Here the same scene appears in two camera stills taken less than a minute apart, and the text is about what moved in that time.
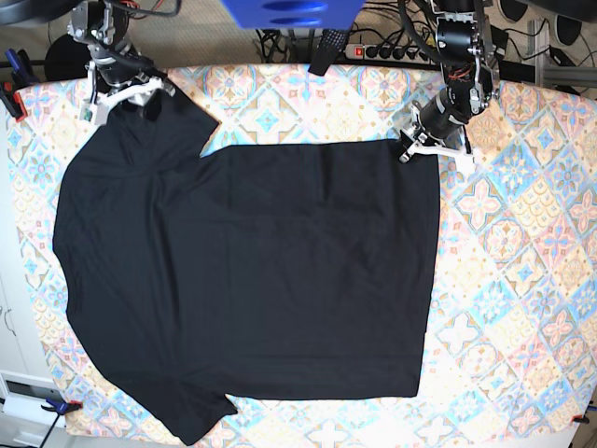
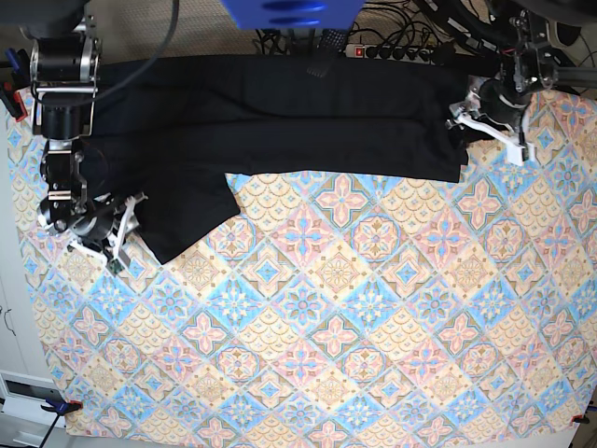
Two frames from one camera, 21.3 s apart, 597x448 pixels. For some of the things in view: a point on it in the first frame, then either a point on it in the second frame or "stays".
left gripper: x=122 y=63 → x=96 y=225
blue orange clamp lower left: x=61 y=407 stays
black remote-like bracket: x=331 y=44 stays
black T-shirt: x=243 y=270 → x=166 y=129
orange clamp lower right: x=579 y=418 stays
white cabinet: x=26 y=379 stays
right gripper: x=442 y=119 → x=503 y=100
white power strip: x=388 y=52 stays
